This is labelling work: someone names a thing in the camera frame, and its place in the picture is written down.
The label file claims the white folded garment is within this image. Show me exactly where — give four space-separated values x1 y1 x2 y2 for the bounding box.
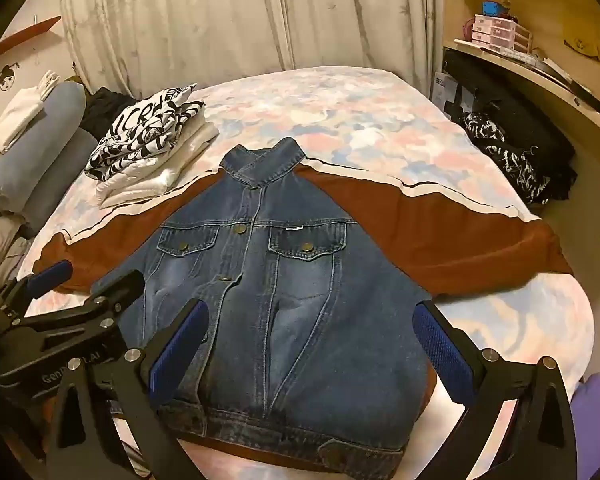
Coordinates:
94 120 221 210

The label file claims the yellow cloth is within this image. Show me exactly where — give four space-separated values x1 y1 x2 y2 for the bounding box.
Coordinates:
564 35 600 63

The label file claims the black clothing pile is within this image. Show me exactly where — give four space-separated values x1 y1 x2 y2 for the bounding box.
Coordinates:
82 87 131 141

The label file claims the cartoon face wall sticker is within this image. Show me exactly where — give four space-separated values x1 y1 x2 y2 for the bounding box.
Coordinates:
0 62 21 92

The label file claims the black and white patterned garment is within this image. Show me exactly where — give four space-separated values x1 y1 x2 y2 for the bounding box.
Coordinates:
84 82 206 182

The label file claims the pink mini drawer organizer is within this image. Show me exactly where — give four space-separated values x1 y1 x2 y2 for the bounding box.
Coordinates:
471 14 533 53

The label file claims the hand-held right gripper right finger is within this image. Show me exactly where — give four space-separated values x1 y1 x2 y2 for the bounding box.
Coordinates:
411 301 579 480

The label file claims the blue toy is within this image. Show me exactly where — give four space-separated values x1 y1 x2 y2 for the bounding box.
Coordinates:
481 0 518 18

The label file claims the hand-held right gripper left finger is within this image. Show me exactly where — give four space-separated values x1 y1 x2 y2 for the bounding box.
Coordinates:
42 299 211 480

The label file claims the red wall shelf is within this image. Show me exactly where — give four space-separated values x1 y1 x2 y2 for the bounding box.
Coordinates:
0 16 62 58

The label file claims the cream cloth bundle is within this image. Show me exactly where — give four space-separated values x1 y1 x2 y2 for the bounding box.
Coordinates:
35 71 63 101

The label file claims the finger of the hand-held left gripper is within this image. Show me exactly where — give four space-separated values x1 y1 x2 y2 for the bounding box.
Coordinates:
0 259 74 322
10 269 147 341

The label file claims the blue-grey bolster pillow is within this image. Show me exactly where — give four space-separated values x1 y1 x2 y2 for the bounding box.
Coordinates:
0 80 88 196

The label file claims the cream leaf-print curtain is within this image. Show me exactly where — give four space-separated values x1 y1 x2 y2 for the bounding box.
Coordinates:
55 0 448 96

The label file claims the black bag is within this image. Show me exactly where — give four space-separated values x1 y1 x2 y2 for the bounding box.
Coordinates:
442 47 578 201

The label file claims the black white speckled cloth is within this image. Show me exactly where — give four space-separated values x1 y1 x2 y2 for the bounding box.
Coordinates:
460 110 551 206

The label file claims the denim and brown jacket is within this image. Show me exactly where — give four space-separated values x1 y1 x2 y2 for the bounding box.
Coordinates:
35 136 576 478

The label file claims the grey rolled blanket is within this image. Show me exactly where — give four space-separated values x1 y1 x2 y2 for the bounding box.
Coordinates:
0 127 98 233

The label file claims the floral pastel bed sheet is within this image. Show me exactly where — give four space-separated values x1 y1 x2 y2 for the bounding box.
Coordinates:
0 69 596 480

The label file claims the white printed box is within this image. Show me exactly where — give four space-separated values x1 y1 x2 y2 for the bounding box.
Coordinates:
430 71 461 121

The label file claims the white folded towel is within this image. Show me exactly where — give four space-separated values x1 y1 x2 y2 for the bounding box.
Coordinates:
0 87 46 153

